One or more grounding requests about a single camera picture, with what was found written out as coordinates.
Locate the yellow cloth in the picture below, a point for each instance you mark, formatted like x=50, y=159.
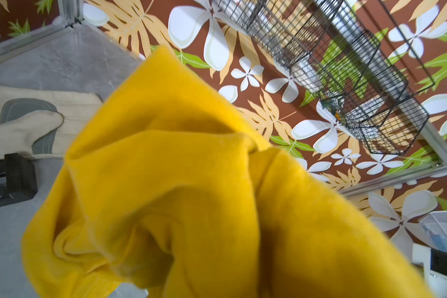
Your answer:
x=171, y=189

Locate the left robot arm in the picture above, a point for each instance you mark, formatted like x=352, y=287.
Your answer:
x=18, y=181

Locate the beige leather work glove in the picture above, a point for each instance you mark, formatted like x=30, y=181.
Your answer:
x=42, y=124

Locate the white mesh basket right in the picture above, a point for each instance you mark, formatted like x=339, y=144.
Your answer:
x=435, y=225

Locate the black wire basket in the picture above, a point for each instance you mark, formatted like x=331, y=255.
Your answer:
x=324, y=47

